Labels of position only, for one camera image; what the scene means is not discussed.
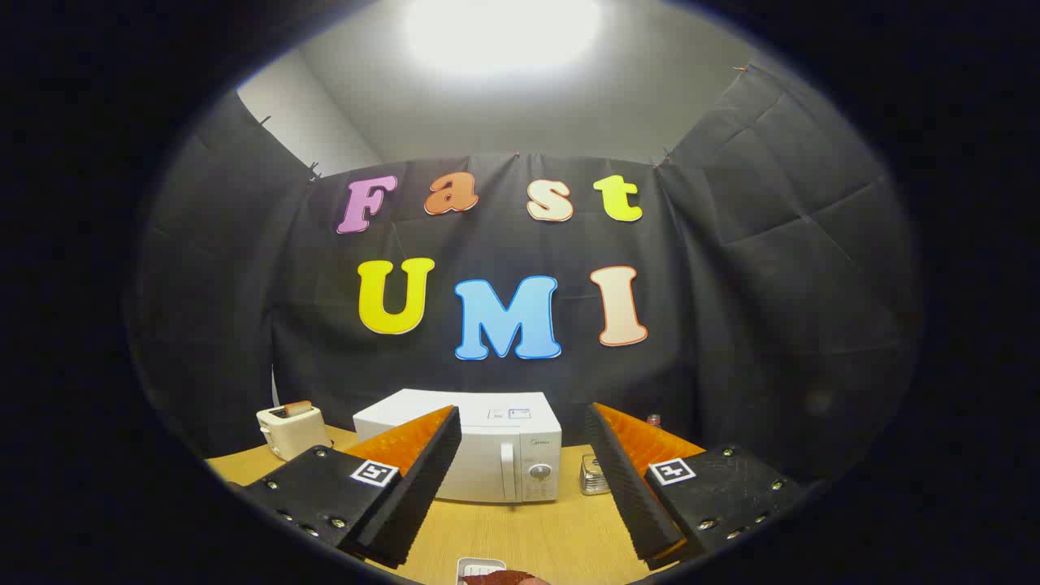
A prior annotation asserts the brown meat piece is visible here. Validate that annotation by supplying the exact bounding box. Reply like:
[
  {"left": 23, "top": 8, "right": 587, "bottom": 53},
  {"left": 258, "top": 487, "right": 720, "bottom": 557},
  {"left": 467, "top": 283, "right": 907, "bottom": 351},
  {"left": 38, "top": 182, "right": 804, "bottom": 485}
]
[{"left": 463, "top": 569, "right": 541, "bottom": 585}]

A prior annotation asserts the metal wire basket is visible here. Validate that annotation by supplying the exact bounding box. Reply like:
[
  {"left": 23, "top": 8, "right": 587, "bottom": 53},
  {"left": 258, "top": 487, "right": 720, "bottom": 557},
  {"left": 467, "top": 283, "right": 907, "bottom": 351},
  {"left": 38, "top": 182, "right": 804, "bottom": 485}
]
[{"left": 580, "top": 453, "right": 612, "bottom": 496}]

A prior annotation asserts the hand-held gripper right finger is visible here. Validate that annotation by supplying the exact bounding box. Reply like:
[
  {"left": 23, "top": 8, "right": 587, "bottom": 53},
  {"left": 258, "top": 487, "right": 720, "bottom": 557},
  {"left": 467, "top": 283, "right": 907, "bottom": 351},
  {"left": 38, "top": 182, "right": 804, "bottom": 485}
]
[{"left": 585, "top": 402, "right": 805, "bottom": 571}]

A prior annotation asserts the small white rectangular plate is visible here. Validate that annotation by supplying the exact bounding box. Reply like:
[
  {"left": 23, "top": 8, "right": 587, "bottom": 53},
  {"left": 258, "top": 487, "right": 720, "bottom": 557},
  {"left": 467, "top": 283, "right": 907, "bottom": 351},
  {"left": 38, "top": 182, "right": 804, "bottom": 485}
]
[{"left": 455, "top": 557, "right": 509, "bottom": 585}]

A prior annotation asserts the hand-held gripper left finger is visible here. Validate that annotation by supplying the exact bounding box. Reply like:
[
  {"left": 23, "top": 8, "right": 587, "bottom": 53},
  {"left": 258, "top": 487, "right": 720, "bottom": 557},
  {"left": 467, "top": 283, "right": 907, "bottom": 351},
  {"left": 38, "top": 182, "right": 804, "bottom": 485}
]
[{"left": 236, "top": 405, "right": 462, "bottom": 570}]

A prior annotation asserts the white toaster oven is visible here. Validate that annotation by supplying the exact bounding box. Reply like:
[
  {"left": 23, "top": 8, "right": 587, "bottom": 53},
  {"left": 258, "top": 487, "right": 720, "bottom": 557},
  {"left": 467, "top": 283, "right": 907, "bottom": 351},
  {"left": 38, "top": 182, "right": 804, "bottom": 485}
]
[{"left": 353, "top": 388, "right": 563, "bottom": 505}]

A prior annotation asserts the cream toaster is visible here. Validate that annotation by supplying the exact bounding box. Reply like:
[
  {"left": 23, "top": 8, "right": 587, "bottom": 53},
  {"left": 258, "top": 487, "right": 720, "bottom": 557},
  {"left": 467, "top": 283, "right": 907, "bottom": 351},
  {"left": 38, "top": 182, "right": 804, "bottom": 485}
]
[{"left": 256, "top": 401, "right": 332, "bottom": 462}]

